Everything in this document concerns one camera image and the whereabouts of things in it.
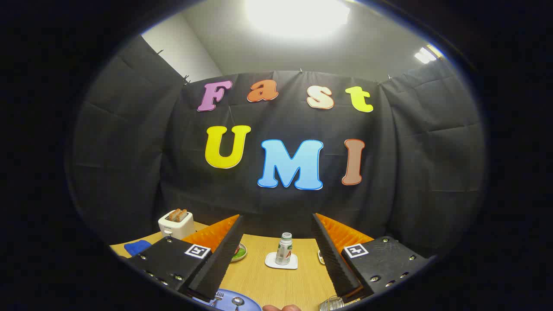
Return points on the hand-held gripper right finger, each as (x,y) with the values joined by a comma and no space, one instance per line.
(335,259)

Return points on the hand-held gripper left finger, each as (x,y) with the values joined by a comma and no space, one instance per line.
(220,263)

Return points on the white divided bean dish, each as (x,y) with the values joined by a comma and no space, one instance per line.
(320,257)

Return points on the green lettuce leaf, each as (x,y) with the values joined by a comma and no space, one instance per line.
(239,257)

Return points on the white oval food plate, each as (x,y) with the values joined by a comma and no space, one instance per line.
(242,255)

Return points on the blue round plate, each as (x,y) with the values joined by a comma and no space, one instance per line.
(249,305)

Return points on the white square coaster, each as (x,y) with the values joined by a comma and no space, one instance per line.
(272,261)

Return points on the white toaster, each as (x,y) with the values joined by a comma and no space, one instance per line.
(175,229)

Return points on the brown toast slice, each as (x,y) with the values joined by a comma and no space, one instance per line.
(183,214)
(173,214)

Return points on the blue folded cloth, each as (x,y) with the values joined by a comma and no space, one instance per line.
(136,247)

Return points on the small ceiling light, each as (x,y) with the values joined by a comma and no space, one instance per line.
(425,55)

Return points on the large ceiling light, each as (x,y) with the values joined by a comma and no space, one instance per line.
(298,17)

